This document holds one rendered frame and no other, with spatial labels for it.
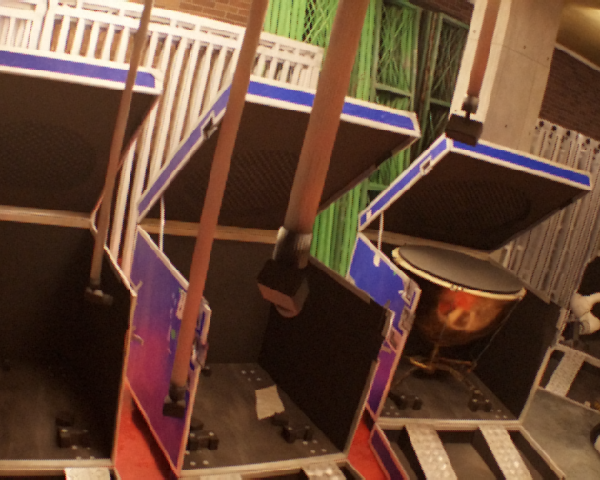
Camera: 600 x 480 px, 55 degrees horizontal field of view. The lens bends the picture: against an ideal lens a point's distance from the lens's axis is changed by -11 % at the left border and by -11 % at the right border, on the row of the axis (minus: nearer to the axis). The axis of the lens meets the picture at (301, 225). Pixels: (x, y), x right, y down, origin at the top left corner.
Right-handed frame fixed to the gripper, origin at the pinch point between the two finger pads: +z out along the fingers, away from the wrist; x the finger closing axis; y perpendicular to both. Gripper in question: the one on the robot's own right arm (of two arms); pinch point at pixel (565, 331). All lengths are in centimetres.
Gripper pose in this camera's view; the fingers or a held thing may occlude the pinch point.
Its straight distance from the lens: 403.7
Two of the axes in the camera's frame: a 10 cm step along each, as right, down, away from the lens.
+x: 0.0, 10.0, 0.1
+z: -8.7, 0.1, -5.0
